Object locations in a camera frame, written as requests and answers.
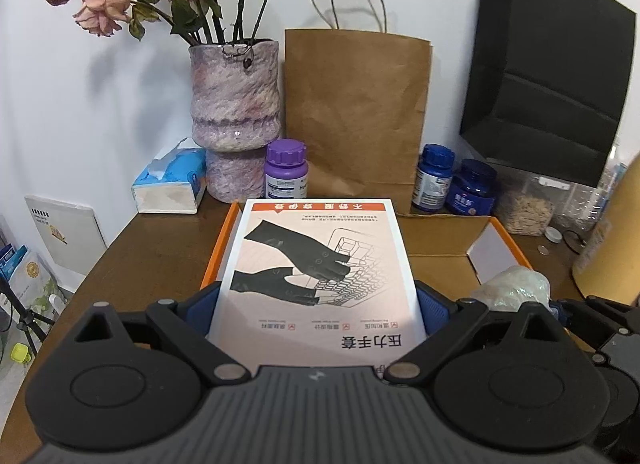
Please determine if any black tripod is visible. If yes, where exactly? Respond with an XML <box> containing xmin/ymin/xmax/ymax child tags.
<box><xmin>0</xmin><ymin>277</ymin><xmax>56</xmax><ymax>360</ymax></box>

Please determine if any clear plastic bottle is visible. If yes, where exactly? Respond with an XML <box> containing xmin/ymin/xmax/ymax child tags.
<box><xmin>552</xmin><ymin>144</ymin><xmax>628</xmax><ymax>232</ymax></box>

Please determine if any tan cylinder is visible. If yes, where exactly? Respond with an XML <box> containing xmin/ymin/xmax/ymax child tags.
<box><xmin>571</xmin><ymin>149</ymin><xmax>640</xmax><ymax>302</ymax></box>

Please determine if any dark blue jar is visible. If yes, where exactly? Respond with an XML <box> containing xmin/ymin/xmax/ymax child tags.
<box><xmin>446</xmin><ymin>158</ymin><xmax>498</xmax><ymax>217</ymax></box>

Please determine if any black paper bag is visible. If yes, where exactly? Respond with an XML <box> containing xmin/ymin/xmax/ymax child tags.
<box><xmin>459</xmin><ymin>0</ymin><xmax>638</xmax><ymax>188</ymax></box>

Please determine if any purple pill bottle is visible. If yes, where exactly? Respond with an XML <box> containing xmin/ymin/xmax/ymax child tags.
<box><xmin>263</xmin><ymin>139</ymin><xmax>309</xmax><ymax>201</ymax></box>

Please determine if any white box with glove print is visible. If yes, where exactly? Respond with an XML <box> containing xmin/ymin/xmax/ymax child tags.
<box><xmin>206</xmin><ymin>198</ymin><xmax>427</xmax><ymax>370</ymax></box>

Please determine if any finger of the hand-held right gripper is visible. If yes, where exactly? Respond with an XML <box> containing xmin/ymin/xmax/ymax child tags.
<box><xmin>549</xmin><ymin>295</ymin><xmax>640</xmax><ymax>352</ymax></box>

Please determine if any pink purple textured vase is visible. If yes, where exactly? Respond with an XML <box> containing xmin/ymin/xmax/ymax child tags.
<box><xmin>188</xmin><ymin>38</ymin><xmax>282</xmax><ymax>204</ymax></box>

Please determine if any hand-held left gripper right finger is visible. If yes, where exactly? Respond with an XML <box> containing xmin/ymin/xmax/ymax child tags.
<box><xmin>389</xmin><ymin>280</ymin><xmax>568</xmax><ymax>380</ymax></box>

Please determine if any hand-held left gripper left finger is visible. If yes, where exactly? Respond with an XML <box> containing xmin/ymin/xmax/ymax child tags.
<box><xmin>75</xmin><ymin>283</ymin><xmax>252</xmax><ymax>387</ymax></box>

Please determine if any brown paper bag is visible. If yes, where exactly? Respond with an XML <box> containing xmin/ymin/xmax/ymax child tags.
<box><xmin>284</xmin><ymin>0</ymin><xmax>433</xmax><ymax>202</ymax></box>

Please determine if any blue carton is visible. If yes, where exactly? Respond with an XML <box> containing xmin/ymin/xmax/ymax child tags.
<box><xmin>0</xmin><ymin>243</ymin><xmax>26</xmax><ymax>285</ymax></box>

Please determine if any crumpled white plastic bag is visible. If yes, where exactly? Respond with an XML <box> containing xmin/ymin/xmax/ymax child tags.
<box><xmin>470</xmin><ymin>265</ymin><xmax>552</xmax><ymax>312</ymax></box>

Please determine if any white box with gold emblem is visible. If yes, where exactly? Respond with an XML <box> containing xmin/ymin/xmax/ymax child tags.
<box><xmin>7</xmin><ymin>249</ymin><xmax>68</xmax><ymax>317</ymax></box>

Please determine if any cardboard box with orange edge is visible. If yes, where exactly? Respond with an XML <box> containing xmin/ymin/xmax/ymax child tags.
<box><xmin>200</xmin><ymin>201</ymin><xmax>535</xmax><ymax>340</ymax></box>

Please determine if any blue tissue box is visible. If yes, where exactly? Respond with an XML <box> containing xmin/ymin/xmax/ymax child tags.
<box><xmin>131</xmin><ymin>137</ymin><xmax>208</xmax><ymax>215</ymax></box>

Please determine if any white booklet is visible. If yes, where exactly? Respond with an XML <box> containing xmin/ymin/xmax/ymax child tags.
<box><xmin>24</xmin><ymin>194</ymin><xmax>107</xmax><ymax>275</ymax></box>

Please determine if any blue bottle with white label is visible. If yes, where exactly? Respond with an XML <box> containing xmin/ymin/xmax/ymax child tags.
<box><xmin>411</xmin><ymin>143</ymin><xmax>455</xmax><ymax>212</ymax></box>

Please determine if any clear container of seeds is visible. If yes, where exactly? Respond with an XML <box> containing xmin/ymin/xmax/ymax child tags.
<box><xmin>487</xmin><ymin>161</ymin><xmax>571</xmax><ymax>236</ymax></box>

